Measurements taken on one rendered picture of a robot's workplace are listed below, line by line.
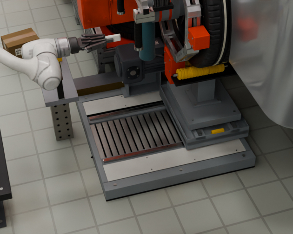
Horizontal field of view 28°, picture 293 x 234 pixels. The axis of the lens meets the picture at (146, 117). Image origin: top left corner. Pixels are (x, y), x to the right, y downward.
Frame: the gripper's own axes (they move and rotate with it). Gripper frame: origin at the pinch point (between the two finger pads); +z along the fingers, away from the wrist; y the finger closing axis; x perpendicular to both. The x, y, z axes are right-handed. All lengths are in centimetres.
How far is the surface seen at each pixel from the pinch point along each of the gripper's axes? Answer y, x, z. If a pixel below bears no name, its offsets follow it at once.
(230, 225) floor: 56, -83, 41
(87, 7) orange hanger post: -59, -17, -1
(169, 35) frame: -25.1, -21.4, 35.6
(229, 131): 8, -66, 59
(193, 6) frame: 8.4, 14.9, 35.3
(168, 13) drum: -10.0, 1.7, 29.9
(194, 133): 5, -66, 40
